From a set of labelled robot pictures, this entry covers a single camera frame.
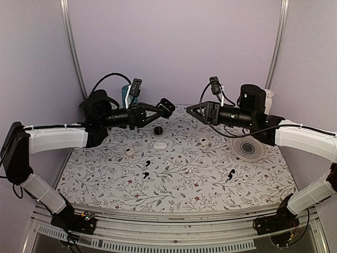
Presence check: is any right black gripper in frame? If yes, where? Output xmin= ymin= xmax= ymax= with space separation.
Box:
xmin=186 ymin=101 xmax=255 ymax=129

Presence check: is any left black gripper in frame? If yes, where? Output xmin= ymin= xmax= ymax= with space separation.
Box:
xmin=100 ymin=102 xmax=164 ymax=130

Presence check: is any black gold-trim charging case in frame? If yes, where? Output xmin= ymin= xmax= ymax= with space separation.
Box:
xmin=156 ymin=98 xmax=175 ymax=119

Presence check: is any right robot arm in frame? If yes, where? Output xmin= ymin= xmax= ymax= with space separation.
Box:
xmin=186 ymin=84 xmax=336 ymax=235

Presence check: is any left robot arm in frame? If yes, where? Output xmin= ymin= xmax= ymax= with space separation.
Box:
xmin=1 ymin=90 xmax=175 ymax=235

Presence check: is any small black charging case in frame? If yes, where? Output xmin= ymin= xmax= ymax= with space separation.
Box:
xmin=154 ymin=126 xmax=163 ymax=135

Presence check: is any cream case right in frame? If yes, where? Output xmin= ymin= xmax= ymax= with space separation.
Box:
xmin=200 ymin=138 xmax=210 ymax=147

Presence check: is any cream case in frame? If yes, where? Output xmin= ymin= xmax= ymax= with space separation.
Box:
xmin=200 ymin=138 xmax=210 ymax=147
xmin=124 ymin=147 xmax=135 ymax=157

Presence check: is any white oval charging case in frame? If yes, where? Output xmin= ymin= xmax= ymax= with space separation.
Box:
xmin=153 ymin=142 xmax=167 ymax=150

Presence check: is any cream case left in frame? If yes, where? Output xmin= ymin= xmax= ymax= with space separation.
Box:
xmin=124 ymin=147 xmax=135 ymax=157

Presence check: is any teal tapered vase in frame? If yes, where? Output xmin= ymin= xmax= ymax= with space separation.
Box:
xmin=121 ymin=85 xmax=138 ymax=108

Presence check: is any swirl patterned plate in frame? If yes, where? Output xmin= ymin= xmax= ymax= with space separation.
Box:
xmin=231 ymin=137 xmax=267 ymax=162

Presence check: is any white ribbed vase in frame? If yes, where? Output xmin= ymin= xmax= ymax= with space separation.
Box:
xmin=264 ymin=89 xmax=274 ymax=114

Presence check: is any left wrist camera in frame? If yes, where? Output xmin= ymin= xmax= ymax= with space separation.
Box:
xmin=125 ymin=78 xmax=142 ymax=109

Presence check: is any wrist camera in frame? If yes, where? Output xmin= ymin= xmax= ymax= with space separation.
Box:
xmin=125 ymin=78 xmax=142 ymax=109
xmin=209 ymin=76 xmax=225 ymax=106

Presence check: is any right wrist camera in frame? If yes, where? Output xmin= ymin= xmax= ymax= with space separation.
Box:
xmin=209 ymin=76 xmax=225 ymax=106

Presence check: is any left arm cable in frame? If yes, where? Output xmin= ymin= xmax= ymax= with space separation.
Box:
xmin=91 ymin=73 xmax=132 ymax=93

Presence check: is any aluminium front rail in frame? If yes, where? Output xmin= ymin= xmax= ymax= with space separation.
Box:
xmin=25 ymin=202 xmax=330 ymax=253

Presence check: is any right aluminium post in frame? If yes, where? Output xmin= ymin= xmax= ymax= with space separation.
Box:
xmin=265 ymin=0 xmax=290 ymax=90

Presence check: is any aluminium post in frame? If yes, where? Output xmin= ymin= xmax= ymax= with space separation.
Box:
xmin=265 ymin=0 xmax=290 ymax=90
xmin=60 ymin=0 xmax=87 ymax=99

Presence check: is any left aluminium post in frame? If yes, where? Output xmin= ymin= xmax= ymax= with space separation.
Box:
xmin=60 ymin=0 xmax=87 ymax=99

